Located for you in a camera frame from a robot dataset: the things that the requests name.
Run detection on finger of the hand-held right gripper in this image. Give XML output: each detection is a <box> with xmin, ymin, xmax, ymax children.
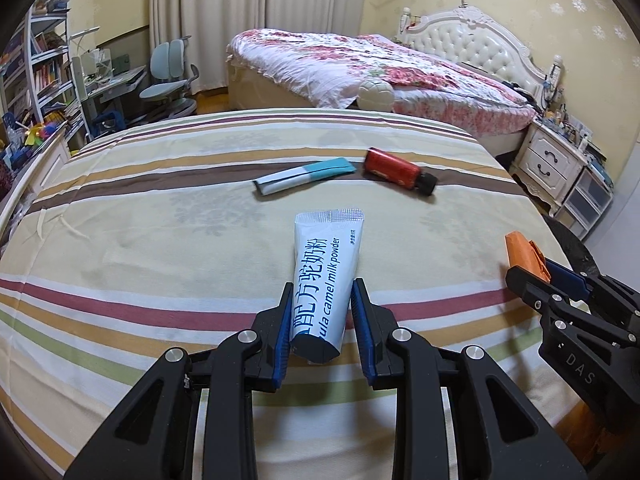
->
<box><xmin>544</xmin><ymin>258</ymin><xmax>640</xmax><ymax>316</ymax></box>
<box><xmin>506</xmin><ymin>266</ymin><xmax>626</xmax><ymax>346</ymax></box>

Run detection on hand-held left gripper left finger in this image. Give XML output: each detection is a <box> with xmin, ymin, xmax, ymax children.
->
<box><xmin>62</xmin><ymin>281</ymin><xmax>295</xmax><ymax>480</ymax></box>

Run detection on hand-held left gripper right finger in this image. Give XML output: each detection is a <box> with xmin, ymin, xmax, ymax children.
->
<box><xmin>351</xmin><ymin>277</ymin><xmax>588</xmax><ymax>480</ymax></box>

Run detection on bin with black bag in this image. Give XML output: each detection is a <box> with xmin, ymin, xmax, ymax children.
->
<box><xmin>542</xmin><ymin>215</ymin><xmax>601</xmax><ymax>281</ymax></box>

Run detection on white sachet with blue print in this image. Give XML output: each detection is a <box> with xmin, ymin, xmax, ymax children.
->
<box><xmin>289</xmin><ymin>207</ymin><xmax>366</xmax><ymax>363</ymax></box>

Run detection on plastic drawer unit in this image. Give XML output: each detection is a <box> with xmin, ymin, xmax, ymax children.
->
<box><xmin>562</xmin><ymin>162</ymin><xmax>616</xmax><ymax>238</ymax></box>

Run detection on white nightstand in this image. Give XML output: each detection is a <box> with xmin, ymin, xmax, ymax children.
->
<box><xmin>511</xmin><ymin>120</ymin><xmax>588</xmax><ymax>213</ymax></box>

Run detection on striped bed sheet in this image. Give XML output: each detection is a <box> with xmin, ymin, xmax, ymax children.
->
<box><xmin>0</xmin><ymin>109</ymin><xmax>576</xmax><ymax>480</ymax></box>

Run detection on clutter of small bottles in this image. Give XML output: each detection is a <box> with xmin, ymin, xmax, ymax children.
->
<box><xmin>537</xmin><ymin>57</ymin><xmax>608</xmax><ymax>151</ymax></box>

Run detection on white and teal tube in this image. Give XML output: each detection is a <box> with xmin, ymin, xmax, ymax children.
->
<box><xmin>253</xmin><ymin>157</ymin><xmax>355</xmax><ymax>196</ymax></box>

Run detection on red bottle with black cap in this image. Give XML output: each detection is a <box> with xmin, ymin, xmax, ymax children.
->
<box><xmin>363</xmin><ymin>147</ymin><xmax>438</xmax><ymax>196</ymax></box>

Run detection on black items on bedspread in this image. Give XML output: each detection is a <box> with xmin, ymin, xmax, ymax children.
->
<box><xmin>500</xmin><ymin>80</ymin><xmax>538</xmax><ymax>106</ymax></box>

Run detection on white volleyball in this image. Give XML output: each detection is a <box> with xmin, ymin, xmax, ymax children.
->
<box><xmin>358</xmin><ymin>78</ymin><xmax>396</xmax><ymax>111</ymax></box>

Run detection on white tufted headboard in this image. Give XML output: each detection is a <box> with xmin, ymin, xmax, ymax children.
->
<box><xmin>397</xmin><ymin>7</ymin><xmax>548</xmax><ymax>93</ymax></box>

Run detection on bed with floral quilt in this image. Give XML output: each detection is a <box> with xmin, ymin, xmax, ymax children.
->
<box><xmin>226</xmin><ymin>29</ymin><xmax>536</xmax><ymax>136</ymax></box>

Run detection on grey study desk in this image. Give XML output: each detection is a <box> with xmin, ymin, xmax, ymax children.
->
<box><xmin>70</xmin><ymin>50</ymin><xmax>148</xmax><ymax>133</ymax></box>

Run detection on pale blue desk chair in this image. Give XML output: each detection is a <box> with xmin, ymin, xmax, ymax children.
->
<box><xmin>139</xmin><ymin>36</ymin><xmax>197</xmax><ymax>118</ymax></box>

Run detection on pile of colourful toys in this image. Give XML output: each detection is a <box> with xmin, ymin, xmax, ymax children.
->
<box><xmin>5</xmin><ymin>115</ymin><xmax>66</xmax><ymax>149</ymax></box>

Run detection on cream curtain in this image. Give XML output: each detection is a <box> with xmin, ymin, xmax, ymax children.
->
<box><xmin>149</xmin><ymin>0</ymin><xmax>368</xmax><ymax>96</ymax></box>

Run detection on white bookshelf with books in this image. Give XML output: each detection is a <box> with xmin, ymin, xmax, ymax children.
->
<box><xmin>0</xmin><ymin>0</ymin><xmax>86</xmax><ymax>146</ymax></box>

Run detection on white desk lamp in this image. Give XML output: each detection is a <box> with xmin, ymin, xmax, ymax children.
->
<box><xmin>70</xmin><ymin>25</ymin><xmax>101</xmax><ymax>47</ymax></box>

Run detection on white bed rail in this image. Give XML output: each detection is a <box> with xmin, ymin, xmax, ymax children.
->
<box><xmin>0</xmin><ymin>125</ymin><xmax>71</xmax><ymax>241</ymax></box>

